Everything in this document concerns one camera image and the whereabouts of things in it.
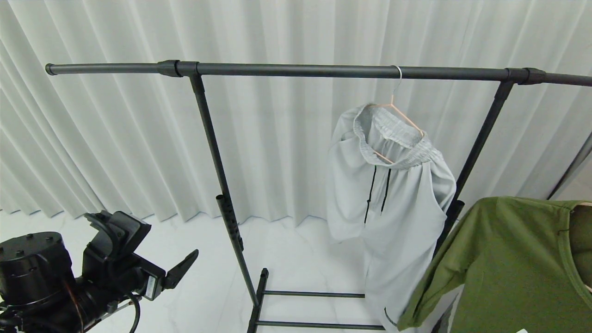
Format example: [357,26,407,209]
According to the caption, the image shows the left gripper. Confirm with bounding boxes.
[60,249,199,331]

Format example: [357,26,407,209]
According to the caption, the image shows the pale grey shorts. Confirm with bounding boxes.
[326,104,457,333]

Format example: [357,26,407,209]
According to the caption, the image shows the pink clothes hanger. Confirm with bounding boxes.
[370,66,425,165]

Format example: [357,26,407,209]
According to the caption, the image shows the green garment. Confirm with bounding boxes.
[397,197,592,333]

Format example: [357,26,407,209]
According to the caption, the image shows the black clothes rack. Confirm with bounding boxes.
[45,60,592,333]

